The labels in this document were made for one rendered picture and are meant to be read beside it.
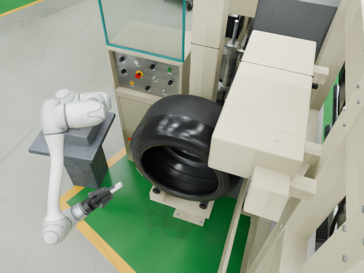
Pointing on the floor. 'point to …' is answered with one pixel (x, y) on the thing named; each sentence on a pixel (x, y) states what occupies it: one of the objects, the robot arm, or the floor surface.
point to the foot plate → (189, 217)
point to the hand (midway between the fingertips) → (116, 187)
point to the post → (207, 47)
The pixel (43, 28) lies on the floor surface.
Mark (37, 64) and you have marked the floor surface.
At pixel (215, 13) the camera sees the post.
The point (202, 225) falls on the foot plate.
